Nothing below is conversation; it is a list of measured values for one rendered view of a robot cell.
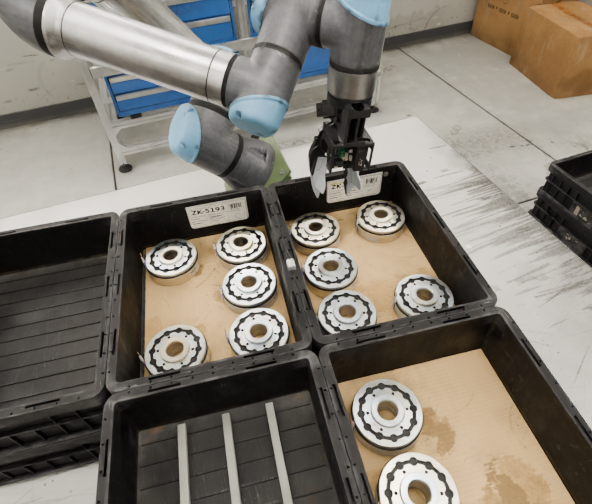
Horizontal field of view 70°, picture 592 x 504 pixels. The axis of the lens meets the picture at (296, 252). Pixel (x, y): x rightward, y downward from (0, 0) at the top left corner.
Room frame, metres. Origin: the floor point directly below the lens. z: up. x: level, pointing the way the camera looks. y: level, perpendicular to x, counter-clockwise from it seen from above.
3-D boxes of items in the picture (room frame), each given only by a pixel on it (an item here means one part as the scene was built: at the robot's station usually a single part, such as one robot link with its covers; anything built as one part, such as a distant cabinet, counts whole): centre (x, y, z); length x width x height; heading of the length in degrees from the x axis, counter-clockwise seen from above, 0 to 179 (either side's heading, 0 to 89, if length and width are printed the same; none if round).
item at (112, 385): (0.49, 0.16, 0.92); 0.40 x 0.30 x 0.02; 10
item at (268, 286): (0.51, 0.09, 0.86); 0.10 x 0.10 x 0.01
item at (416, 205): (0.55, -0.13, 0.87); 0.40 x 0.30 x 0.11; 10
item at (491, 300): (0.55, -0.13, 0.92); 0.40 x 0.30 x 0.02; 10
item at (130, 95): (2.30, 0.58, 0.60); 0.72 x 0.03 x 0.56; 108
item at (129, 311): (0.49, 0.16, 0.87); 0.40 x 0.30 x 0.11; 10
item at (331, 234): (0.64, -0.04, 0.86); 0.10 x 0.10 x 0.01
